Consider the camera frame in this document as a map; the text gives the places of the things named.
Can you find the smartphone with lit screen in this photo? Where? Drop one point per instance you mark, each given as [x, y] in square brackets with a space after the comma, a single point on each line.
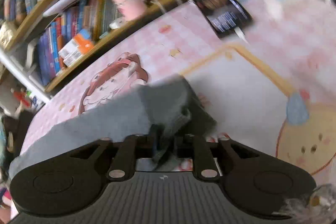
[224, 16]

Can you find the orange white small box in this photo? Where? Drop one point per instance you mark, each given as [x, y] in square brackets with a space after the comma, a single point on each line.
[77, 47]

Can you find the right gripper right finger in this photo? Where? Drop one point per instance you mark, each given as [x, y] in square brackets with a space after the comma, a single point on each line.
[254, 182]

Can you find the grey fleece garment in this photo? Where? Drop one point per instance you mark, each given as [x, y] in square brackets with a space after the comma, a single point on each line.
[172, 106]

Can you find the row of blue purple books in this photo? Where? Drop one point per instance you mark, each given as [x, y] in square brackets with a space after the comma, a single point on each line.
[85, 15]

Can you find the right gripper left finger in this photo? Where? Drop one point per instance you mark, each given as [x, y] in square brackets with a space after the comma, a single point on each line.
[74, 180]

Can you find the pink checked tablecloth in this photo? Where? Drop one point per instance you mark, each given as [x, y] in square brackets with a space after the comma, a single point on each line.
[250, 102]

